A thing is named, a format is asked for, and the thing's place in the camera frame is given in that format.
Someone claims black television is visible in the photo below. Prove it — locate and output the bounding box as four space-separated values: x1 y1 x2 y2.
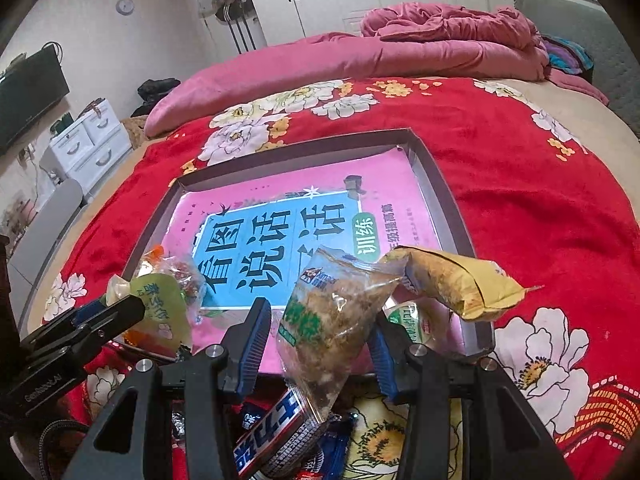
0 46 71 155

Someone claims brown knit blanket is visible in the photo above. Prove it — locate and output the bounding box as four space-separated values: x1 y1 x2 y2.
121 115 149 152

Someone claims black braided cable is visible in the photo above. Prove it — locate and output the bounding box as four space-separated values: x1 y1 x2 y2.
37 417 90 480

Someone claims crumpled pink blanket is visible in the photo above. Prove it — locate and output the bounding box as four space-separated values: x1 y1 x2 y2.
360 2 608 106

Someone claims coat rack with hanging items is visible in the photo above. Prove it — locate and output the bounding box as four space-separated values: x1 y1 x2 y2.
194 0 267 54

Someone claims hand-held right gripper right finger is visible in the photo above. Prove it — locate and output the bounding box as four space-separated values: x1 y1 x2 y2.
367 310 576 480

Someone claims red floral blanket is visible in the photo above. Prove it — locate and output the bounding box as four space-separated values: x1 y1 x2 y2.
42 77 640 480

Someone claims dark clothes pile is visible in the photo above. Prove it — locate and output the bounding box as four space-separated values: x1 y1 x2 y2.
136 77 182 107

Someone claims orange edged snack packet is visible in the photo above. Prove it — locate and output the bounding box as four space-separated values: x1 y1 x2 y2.
135 244 173 281

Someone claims pink folded quilt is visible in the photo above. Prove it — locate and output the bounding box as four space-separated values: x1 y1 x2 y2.
144 32 548 137

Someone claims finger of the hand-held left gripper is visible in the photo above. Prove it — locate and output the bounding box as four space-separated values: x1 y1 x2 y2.
20 294 147 361
47 298 108 333

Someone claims white drawer cabinet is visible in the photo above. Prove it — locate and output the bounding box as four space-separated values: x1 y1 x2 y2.
47 99 132 197

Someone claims pink book with blue title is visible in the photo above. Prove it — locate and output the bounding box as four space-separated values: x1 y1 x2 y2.
147 144 443 377

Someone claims blue snack wrapper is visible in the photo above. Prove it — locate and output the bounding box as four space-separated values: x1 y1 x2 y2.
300 412 357 480

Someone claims blue and purple cloth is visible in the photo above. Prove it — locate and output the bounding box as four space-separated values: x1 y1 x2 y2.
541 35 597 72

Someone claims small green label snack packet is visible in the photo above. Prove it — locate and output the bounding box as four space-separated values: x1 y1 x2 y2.
387 300 452 347

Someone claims clear packet with floss cake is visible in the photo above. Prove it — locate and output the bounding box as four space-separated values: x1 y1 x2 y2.
276 245 407 422

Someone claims grey quilted headboard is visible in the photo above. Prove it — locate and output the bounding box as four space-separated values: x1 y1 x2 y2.
511 0 640 142

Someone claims large green label snack packet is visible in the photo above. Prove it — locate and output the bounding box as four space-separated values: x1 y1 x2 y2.
106 272 196 362

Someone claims yellow snack packet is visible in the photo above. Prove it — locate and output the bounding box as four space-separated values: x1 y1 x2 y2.
377 245 546 322

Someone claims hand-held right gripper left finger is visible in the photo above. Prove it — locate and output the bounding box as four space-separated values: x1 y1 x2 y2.
75 297 273 480

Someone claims clear packet with brown pastry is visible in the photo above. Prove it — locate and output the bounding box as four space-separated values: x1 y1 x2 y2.
167 255 206 311

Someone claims black chocolate bar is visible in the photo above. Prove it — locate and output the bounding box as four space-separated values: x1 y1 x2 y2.
234 389 322 479

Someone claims shallow dark cardboard box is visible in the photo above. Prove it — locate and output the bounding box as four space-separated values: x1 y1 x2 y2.
121 128 497 378

